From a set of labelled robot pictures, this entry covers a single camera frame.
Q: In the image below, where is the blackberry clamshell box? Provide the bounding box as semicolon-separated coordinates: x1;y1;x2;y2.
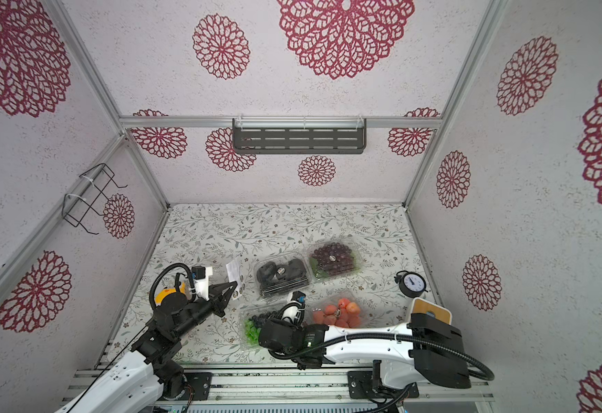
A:
255;252;311;299

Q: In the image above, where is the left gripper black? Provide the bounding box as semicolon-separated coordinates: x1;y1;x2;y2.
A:
176;280;238;341

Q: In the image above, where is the black alarm clock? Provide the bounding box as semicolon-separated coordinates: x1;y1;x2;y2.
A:
394;270;428;299

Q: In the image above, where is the floral table mat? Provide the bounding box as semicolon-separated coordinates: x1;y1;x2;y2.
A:
106;204;423;366

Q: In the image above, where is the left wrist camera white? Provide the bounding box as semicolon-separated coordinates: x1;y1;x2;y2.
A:
191;266;213;300

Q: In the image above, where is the grey wall shelf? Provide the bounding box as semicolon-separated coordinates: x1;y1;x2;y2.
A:
231;118;367;155

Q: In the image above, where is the purple grape clamshell box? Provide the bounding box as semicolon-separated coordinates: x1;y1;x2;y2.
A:
307;239;362;280

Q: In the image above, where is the yellow red plush toy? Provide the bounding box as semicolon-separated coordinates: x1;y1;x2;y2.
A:
155;288;176;306

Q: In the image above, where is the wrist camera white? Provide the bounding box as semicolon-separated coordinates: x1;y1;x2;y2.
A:
191;266;213;300
279;291;306;326

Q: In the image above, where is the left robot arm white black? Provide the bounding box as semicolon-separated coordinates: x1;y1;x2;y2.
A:
59;282;237;412

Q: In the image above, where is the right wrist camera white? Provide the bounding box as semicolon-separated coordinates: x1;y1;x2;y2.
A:
279;291;306;326

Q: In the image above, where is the white sticker label sheet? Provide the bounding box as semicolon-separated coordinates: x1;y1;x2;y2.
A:
226;257;245;299

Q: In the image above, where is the green grape blueberry clamshell box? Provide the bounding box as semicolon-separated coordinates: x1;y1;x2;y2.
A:
239;303;284;349

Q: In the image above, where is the black wire wall rack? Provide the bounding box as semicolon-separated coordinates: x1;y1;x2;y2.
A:
61;163;127;236

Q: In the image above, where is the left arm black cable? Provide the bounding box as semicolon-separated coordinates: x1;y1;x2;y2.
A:
148;262;197;311

